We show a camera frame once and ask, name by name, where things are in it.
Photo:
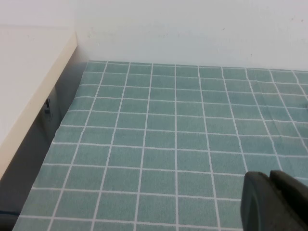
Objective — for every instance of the white side table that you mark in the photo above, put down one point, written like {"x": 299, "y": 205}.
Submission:
{"x": 24, "y": 72}

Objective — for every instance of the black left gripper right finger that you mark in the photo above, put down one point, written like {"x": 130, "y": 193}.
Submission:
{"x": 293, "y": 195}

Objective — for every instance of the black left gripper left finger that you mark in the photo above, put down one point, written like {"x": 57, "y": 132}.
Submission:
{"x": 260, "y": 211}

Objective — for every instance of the green white-grid tablecloth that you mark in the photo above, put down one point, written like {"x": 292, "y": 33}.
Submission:
{"x": 168, "y": 132}

